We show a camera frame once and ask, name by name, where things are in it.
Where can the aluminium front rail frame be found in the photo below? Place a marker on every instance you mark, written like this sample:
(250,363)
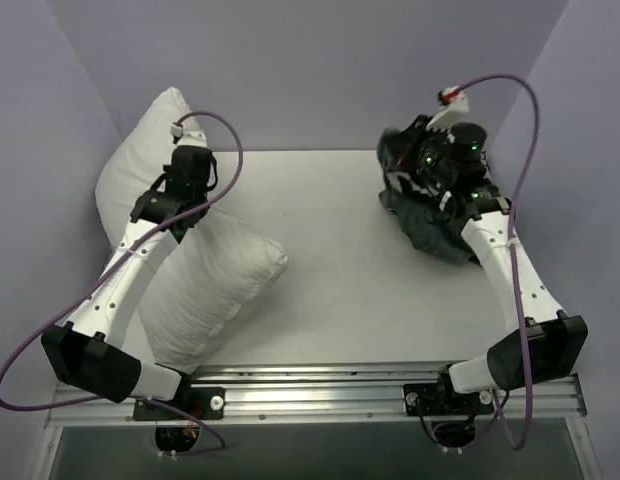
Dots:
(312,394)

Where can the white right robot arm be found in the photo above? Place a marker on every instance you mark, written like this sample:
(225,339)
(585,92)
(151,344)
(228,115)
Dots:
(543,341)

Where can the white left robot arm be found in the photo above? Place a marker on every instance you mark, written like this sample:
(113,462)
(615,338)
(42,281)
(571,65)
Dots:
(86,351)

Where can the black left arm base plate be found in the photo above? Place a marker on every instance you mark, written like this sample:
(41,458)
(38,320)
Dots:
(205,403)

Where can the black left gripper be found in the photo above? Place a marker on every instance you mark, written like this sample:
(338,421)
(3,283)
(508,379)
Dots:
(188,163)

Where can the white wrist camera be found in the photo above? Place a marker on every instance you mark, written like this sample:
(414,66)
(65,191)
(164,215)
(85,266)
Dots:
(454,104)
(185,136)

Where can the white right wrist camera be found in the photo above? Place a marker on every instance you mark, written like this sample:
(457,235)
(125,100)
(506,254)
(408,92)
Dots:
(454,104)

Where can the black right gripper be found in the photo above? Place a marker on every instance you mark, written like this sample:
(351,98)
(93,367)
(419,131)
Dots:
(399,156)

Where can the white pillow insert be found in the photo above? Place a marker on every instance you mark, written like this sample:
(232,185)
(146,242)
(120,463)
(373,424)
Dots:
(208,287)

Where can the zebra and grey plush pillowcase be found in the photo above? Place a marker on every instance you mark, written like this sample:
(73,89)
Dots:
(412,213)

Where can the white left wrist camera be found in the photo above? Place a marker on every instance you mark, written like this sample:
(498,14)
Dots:
(185,136)

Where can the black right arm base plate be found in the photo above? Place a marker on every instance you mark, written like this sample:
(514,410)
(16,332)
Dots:
(429,399)

